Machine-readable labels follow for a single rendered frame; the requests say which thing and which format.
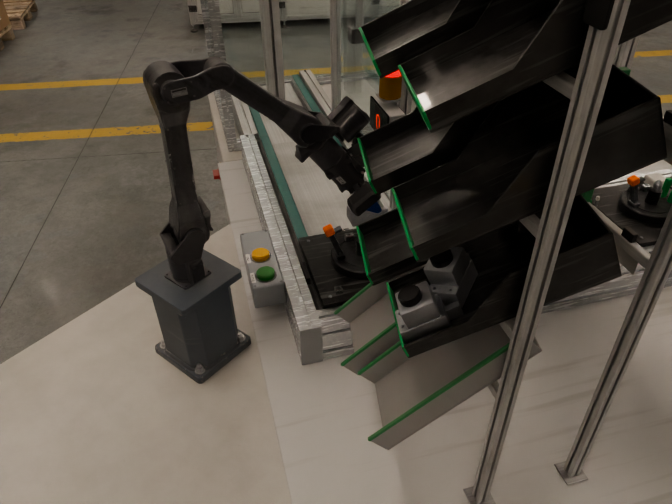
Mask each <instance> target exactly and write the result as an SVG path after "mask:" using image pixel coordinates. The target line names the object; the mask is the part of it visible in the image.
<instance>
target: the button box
mask: <svg viewBox="0 0 672 504"><path fill-rule="evenodd" d="M240 241H241V248H242V254H243V258H244V263H245V267H246V271H247V276H248V280H249V285H250V289H251V293H252V298H253V302H254V306H255V308H262V307H267V306H272V305H277V304H283V303H286V294H285V283H284V280H283V276H282V273H281V270H280V267H279V263H278V260H277V257H276V253H275V250H274V247H273V244H272V240H271V237H270V234H269V231H268V230H261V231H255V232H249V233H242V234H240ZM257 248H265V249H267V250H268V251H269V255H270V256H269V258H268V259H267V260H265V261H255V260H253V259H252V251H253V250H255V249H257ZM264 266H269V267H272V268H273V269H274V270H275V276H274V278H273V279H271V280H268V281H261V280H259V279H258V278H257V275H256V272H257V270H258V269H259V268H261V267H264Z"/></svg>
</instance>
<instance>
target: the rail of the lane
mask: <svg viewBox="0 0 672 504"><path fill-rule="evenodd" d="M240 142H241V150H242V157H243V165H244V168H245V172H246V175H247V179H248V182H249V185H250V189H251V192H252V196H253V199H254V203H255V206H256V209H257V213H258V216H259V220H260V223H261V227H262V230H268V231H269V234H270V237H271V240H272V244H273V247H274V250H275V253H276V257H277V260H278V263H279V267H280V270H281V273H282V276H283V280H284V283H285V294H286V303H284V305H285V309H286V312H287V316H288V319H289V323H290V326H291V329H292V333H293V336H294V340H295V343H296V347H297V350H298V353H299V357H300V360H301V364H302V365H307V364H312V363H317V362H321V361H323V340H322V325H321V322H320V319H319V316H318V314H317V311H316V308H315V305H314V302H313V299H312V297H311V294H310V291H309V288H308V284H311V278H310V275H309V273H308V270H307V267H306V264H305V262H301V263H299V260H298V257H297V254H296V251H295V249H294V246H293V243H292V240H291V237H290V234H289V232H288V229H287V226H286V223H285V220H284V217H283V215H282V212H281V209H280V206H279V203H278V201H277V198H276V195H275V192H274V189H273V186H272V184H271V181H270V178H269V175H268V172H267V169H266V167H265V164H264V161H263V158H262V155H261V152H260V150H259V147H258V144H257V141H256V138H255V135H254V134H248V137H246V135H240ZM300 265H301V266H300Z"/></svg>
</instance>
